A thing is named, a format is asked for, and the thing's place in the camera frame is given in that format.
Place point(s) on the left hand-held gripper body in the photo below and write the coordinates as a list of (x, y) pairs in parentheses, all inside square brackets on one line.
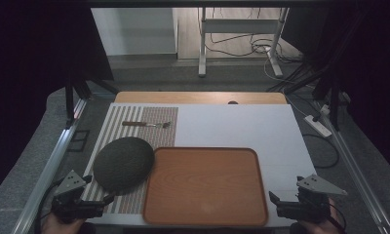
[(73, 204)]

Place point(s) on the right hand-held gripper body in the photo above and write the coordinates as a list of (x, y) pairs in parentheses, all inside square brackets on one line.
[(305, 204)]

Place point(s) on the dark round plate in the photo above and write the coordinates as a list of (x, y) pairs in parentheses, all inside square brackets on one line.
[(123, 164)]

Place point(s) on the person's left hand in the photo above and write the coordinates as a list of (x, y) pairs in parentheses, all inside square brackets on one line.
[(60, 226)]

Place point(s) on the person's right hand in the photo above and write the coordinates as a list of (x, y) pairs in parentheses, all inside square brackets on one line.
[(324, 226)]

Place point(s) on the white power strip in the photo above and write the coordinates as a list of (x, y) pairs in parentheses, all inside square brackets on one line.
[(317, 125)]

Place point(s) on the brown wooden tray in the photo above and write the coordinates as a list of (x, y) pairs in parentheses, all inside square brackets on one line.
[(205, 187)]

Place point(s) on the white board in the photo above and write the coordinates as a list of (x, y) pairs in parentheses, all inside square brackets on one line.
[(248, 126)]

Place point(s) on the black metal stand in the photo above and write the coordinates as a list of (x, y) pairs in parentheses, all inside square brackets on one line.
[(76, 94), (326, 87)]

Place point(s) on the striped placemat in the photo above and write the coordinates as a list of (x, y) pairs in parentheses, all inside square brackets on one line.
[(157, 123)]

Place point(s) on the small dark knob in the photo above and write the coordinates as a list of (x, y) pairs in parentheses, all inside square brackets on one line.
[(232, 102)]

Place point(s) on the dark curtain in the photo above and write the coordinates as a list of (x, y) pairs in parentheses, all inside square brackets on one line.
[(37, 81), (368, 71)]

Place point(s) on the wooden table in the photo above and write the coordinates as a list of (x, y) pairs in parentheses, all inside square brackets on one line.
[(196, 97)]

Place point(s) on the white cabinet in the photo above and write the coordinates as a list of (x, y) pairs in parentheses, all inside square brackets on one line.
[(134, 31)]

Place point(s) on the aluminium rail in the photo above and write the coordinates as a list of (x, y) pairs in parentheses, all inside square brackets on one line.
[(355, 169), (50, 169)]

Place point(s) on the white desk frame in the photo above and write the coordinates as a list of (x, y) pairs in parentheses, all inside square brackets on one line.
[(238, 26)]

